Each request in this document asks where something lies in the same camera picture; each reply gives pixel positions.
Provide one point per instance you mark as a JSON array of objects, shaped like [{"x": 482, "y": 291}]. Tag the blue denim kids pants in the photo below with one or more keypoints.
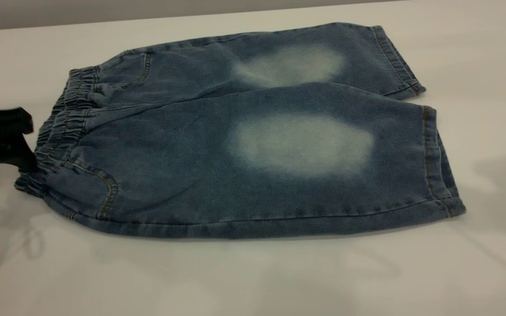
[{"x": 191, "y": 153}]

